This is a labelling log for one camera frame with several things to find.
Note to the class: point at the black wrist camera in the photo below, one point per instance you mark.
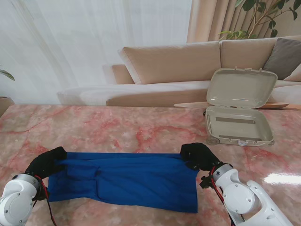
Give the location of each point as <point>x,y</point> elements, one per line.
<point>206,182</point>
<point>43,191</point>

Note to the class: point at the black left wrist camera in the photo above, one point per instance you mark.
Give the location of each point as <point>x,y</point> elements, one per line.
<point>43,191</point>

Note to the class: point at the tall green leafy plant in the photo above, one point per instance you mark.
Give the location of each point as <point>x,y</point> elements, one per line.
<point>272,24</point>

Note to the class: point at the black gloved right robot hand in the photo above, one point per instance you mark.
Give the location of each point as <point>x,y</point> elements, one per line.
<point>200,157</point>

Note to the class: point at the blue shirt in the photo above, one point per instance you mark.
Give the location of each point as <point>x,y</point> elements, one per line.
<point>131,181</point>

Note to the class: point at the beige open suitcase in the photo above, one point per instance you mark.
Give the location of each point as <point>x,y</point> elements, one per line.
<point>240,87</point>

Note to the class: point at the flat wooden tray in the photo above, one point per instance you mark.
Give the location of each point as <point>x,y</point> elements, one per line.
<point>275,105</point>

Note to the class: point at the white sheer curtain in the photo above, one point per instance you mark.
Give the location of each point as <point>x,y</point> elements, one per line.
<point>94,47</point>

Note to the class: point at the single green plant leaf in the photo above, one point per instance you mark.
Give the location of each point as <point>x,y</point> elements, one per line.
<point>8,75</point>

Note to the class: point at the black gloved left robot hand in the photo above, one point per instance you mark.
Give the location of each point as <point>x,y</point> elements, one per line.
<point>44,162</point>

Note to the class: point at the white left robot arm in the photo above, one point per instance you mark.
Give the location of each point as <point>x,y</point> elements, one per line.
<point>16,202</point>

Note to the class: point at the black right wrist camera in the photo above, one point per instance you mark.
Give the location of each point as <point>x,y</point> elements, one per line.
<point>206,182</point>

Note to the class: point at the beige curtain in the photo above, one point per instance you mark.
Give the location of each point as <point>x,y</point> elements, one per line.
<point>211,21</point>

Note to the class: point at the grey cushion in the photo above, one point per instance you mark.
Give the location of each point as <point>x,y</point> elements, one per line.
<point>284,56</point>

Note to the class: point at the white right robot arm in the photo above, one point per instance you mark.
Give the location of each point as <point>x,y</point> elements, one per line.
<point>240,197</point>

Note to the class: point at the beige sofa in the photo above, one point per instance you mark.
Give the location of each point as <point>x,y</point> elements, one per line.
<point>176,61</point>

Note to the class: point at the beige plant pot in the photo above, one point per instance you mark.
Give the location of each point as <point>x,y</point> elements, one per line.
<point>5,103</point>

